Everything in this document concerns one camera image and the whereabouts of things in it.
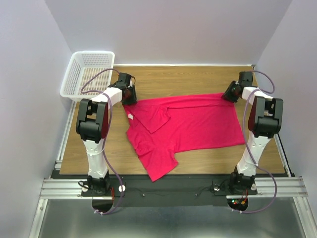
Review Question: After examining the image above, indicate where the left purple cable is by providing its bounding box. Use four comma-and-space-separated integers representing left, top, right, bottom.
80, 68, 125, 216

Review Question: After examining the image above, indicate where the aluminium frame rail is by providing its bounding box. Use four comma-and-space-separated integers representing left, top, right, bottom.
30, 104, 314, 238

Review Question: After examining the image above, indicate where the pink t shirt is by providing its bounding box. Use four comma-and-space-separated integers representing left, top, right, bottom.
124, 93, 245, 181

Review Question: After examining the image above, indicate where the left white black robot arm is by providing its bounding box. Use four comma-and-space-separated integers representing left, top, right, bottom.
76, 68, 137, 195

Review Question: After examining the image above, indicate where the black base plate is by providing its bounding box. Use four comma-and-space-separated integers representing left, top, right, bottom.
78, 175, 257, 211

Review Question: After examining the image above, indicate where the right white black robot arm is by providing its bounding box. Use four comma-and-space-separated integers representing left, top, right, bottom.
222, 71, 284, 193

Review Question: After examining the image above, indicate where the white plastic basket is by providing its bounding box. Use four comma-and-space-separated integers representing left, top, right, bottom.
60, 51, 115, 102

